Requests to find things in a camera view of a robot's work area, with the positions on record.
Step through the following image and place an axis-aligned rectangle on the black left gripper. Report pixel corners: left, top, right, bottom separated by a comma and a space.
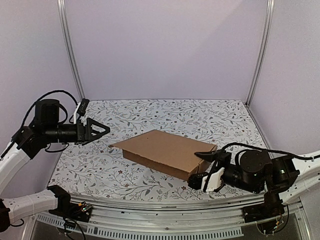
43, 116, 110, 146

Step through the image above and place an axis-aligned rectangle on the brown cardboard box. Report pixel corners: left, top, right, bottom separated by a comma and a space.
110, 130, 217, 181

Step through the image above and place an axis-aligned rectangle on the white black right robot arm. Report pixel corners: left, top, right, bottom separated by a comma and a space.
187, 149, 320, 218

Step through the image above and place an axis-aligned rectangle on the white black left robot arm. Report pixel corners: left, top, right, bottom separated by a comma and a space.
0, 99, 110, 232

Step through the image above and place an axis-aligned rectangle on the floral patterned table mat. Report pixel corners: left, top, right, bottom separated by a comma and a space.
49, 99, 265, 202

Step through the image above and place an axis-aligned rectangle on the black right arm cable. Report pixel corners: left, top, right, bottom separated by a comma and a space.
221, 142, 316, 161

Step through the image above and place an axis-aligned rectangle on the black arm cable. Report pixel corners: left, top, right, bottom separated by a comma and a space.
221, 142, 316, 161
11, 90, 79, 143

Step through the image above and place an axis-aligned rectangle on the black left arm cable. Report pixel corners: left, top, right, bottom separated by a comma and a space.
11, 90, 79, 143

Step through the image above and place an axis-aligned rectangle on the aluminium front rail base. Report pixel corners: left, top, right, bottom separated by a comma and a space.
22, 195, 312, 240

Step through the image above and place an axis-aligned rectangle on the aluminium left frame post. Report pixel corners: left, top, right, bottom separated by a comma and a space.
56, 0, 86, 99

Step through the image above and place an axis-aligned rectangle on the aluminium frame post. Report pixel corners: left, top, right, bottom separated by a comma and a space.
244, 0, 275, 107
56, 0, 86, 99

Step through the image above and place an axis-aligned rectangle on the aluminium right frame post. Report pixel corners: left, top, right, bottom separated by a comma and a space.
244, 0, 275, 107

